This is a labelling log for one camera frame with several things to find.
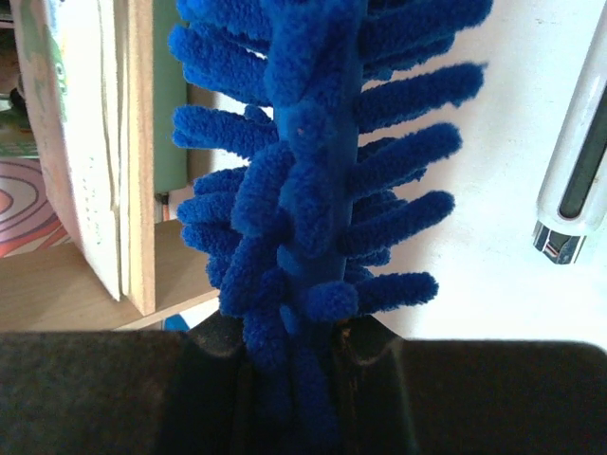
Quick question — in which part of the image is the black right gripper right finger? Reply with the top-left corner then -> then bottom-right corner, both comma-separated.
333,317 -> 606,454

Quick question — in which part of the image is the small blue sharpener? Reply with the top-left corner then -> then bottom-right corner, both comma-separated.
162,314 -> 190,332

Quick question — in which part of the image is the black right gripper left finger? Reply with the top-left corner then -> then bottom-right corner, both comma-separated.
1,314 -> 244,454

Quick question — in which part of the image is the blue microfiber duster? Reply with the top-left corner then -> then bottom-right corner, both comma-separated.
168,1 -> 492,454

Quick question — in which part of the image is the light wooden bookshelf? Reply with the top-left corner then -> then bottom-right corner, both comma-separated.
1,1 -> 215,332

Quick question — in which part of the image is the white spiral notebook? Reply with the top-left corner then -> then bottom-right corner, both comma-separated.
10,1 -> 129,300

